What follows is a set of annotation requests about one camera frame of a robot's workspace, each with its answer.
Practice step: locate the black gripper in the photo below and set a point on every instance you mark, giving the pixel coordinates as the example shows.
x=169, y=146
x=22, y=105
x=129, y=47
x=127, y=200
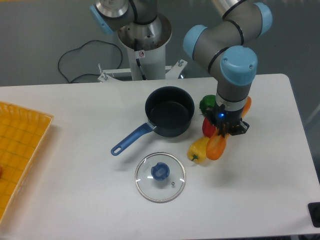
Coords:
x=226, y=122

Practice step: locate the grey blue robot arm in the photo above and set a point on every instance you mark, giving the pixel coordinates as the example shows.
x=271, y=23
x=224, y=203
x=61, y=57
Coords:
x=219, y=50

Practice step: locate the long orange bread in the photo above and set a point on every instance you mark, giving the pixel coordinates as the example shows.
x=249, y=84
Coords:
x=247, y=106

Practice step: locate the red bell pepper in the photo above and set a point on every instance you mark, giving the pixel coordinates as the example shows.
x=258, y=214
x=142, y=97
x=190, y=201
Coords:
x=208, y=129

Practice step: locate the orange bell pepper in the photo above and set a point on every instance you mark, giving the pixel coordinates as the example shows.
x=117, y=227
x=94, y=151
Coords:
x=215, y=147

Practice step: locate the green bell pepper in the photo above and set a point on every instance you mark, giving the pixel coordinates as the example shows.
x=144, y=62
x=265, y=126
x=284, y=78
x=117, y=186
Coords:
x=207, y=101

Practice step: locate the yellow bell pepper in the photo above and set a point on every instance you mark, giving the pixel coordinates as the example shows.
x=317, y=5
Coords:
x=197, y=150

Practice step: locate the glass lid blue knob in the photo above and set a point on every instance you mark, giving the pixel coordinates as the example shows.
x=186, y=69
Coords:
x=160, y=177

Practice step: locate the black box at table edge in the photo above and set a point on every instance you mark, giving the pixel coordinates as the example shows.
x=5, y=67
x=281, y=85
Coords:
x=314, y=212

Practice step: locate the yellow plastic basket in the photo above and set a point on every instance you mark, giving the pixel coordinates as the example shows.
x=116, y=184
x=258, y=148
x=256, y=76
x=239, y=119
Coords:
x=22, y=131

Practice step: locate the dark blue handled pot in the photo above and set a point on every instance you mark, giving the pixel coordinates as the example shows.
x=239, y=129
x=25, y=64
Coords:
x=169, y=111

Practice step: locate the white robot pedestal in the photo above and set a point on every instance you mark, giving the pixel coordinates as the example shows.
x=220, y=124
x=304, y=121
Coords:
x=146, y=50

